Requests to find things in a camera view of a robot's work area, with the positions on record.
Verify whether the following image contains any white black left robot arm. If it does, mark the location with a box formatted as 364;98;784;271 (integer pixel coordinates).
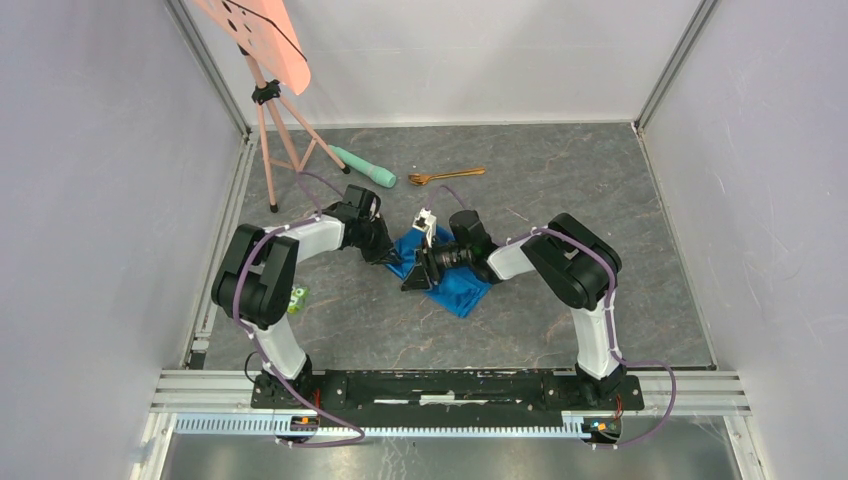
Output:
211;185;400;408

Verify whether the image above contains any gold spoon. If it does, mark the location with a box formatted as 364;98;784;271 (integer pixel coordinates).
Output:
407;167;486;186

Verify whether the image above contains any pink music stand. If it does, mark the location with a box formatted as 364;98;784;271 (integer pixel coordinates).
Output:
195;0;350;213

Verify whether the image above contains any mint green flashlight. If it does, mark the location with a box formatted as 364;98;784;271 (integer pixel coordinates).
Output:
330;145;397;188

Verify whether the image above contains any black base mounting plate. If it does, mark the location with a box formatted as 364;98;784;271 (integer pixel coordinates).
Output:
250;369;645;428

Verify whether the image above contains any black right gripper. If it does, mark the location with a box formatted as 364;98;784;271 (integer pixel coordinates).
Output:
401;236;473;292

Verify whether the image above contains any green owl toy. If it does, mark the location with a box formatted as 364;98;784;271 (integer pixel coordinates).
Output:
287;286;309;314

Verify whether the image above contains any white cable duct strip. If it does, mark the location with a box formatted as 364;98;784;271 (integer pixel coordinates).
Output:
174;413;590;440

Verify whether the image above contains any blue cloth napkin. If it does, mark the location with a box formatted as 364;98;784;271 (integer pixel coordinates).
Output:
387;229;492;318

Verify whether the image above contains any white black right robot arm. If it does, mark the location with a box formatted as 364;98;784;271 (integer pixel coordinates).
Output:
399;209;626;408

